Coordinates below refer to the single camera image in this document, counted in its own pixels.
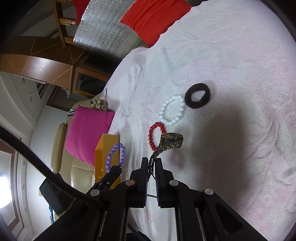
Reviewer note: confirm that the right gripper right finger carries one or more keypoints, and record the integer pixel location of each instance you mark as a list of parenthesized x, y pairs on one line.
[(164, 189)]

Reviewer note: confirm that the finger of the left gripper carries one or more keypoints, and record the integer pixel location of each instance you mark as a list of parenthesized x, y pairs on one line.
[(109, 181)]

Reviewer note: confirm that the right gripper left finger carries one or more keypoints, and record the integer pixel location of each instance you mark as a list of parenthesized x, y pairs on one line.
[(138, 195)]

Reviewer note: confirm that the silver metal wristwatch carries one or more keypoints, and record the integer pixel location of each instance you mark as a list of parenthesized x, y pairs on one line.
[(168, 141)]

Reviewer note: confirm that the black hair scrunchie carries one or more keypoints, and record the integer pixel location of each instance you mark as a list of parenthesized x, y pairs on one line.
[(197, 96)]

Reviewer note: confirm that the beige leather sofa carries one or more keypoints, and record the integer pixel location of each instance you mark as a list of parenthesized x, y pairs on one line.
[(76, 173)]

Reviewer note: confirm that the orange cardboard box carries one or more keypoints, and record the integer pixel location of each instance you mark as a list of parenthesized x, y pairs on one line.
[(104, 146)]

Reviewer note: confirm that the magenta pillow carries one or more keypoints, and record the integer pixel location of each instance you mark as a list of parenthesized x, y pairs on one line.
[(85, 131)]

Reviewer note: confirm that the beige fringed cloth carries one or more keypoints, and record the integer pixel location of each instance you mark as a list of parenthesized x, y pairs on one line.
[(98, 104)]

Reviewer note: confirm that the pink white towel blanket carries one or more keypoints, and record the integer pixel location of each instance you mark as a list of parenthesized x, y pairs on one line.
[(241, 144)]

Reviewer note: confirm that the curved wooden cabinet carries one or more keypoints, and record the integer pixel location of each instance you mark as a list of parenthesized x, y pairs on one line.
[(47, 60)]

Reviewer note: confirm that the silver foil insulation mat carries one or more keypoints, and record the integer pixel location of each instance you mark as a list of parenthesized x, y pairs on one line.
[(100, 29)]

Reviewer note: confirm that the wooden stair railing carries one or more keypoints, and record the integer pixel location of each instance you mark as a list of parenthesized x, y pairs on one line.
[(62, 22)]

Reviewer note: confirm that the large red cushion behind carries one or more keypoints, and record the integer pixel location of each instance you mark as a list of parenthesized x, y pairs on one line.
[(80, 7)]

